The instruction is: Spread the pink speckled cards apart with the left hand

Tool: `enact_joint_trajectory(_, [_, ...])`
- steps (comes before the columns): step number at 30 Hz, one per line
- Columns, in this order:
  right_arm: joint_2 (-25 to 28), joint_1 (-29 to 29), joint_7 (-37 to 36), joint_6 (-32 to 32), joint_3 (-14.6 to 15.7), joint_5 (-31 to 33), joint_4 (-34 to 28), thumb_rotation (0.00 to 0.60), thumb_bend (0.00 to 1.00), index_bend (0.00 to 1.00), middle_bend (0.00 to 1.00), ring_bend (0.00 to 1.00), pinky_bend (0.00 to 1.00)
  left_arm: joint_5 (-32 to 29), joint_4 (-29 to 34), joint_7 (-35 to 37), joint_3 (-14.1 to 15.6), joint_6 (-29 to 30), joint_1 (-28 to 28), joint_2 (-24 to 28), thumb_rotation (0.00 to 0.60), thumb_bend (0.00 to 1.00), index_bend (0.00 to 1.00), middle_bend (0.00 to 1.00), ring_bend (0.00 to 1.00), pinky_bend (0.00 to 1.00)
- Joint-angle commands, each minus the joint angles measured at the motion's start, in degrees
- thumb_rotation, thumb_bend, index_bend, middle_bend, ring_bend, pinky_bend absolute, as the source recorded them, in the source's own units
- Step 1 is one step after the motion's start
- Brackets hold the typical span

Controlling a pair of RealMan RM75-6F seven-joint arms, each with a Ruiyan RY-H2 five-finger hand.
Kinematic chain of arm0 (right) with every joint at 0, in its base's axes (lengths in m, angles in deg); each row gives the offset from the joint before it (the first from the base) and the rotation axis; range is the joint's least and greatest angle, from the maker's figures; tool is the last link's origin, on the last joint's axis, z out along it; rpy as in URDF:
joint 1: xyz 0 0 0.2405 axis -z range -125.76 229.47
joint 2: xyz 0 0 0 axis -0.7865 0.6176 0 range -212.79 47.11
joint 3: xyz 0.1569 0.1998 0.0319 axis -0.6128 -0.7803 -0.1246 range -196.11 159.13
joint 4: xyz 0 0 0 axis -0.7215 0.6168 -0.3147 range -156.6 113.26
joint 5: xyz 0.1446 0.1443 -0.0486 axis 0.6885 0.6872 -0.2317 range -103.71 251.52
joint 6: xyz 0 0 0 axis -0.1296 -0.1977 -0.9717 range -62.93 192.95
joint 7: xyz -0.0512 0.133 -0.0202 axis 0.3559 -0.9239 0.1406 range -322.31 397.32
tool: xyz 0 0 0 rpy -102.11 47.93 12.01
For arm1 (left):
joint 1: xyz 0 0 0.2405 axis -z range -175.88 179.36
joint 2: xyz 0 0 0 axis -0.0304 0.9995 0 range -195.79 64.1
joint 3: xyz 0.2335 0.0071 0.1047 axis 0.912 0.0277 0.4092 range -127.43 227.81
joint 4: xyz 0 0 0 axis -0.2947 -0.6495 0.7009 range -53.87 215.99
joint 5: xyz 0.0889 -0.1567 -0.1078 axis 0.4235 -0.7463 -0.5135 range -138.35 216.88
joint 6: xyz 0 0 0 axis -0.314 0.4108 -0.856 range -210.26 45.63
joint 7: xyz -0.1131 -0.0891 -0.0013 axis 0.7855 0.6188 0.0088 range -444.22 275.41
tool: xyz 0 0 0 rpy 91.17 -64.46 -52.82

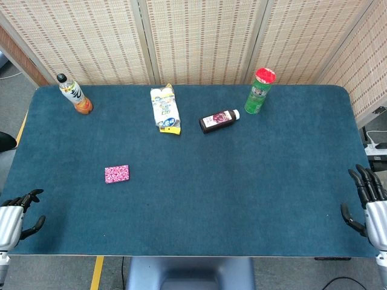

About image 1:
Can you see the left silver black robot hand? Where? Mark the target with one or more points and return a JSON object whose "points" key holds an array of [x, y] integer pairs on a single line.
{"points": [[12, 223]]}

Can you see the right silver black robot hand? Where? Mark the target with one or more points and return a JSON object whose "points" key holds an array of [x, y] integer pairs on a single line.
{"points": [[376, 220]]}

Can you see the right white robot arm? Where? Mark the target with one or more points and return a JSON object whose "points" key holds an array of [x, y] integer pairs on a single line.
{"points": [[382, 266]]}

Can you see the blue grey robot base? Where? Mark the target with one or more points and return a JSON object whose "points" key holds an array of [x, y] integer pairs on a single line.
{"points": [[190, 269]]}

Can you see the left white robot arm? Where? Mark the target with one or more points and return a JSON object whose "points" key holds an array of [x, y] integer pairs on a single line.
{"points": [[2, 266]]}

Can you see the black table control panel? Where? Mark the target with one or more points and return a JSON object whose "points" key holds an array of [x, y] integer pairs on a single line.
{"points": [[332, 259]]}

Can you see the black box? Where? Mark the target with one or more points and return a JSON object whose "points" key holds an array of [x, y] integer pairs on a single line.
{"points": [[379, 160]]}

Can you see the white power strip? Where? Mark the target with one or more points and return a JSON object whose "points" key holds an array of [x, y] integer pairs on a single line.
{"points": [[376, 148]]}

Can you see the black rounded object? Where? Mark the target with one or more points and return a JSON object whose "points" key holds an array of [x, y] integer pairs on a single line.
{"points": [[6, 142]]}

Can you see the pink patterned pouch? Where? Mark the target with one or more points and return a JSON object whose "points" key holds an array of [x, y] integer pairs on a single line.
{"points": [[117, 174]]}

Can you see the orange drink bottle black cap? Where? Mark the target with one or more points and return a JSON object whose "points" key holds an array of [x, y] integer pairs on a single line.
{"points": [[77, 99]]}

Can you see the woven bamboo screen panel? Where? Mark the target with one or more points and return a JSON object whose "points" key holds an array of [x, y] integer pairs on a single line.
{"points": [[202, 39], [84, 39], [302, 36], [366, 66]]}

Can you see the blue felt table mat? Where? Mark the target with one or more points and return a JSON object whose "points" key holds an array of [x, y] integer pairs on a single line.
{"points": [[211, 187]]}

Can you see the green chips can red lid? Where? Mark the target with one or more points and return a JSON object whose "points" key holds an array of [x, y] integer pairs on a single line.
{"points": [[257, 96]]}

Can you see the dark juice bottle white cap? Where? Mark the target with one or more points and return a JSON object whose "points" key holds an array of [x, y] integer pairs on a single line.
{"points": [[216, 121]]}

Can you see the white yellow tissue pack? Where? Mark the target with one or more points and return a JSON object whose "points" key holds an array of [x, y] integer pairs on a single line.
{"points": [[164, 111]]}

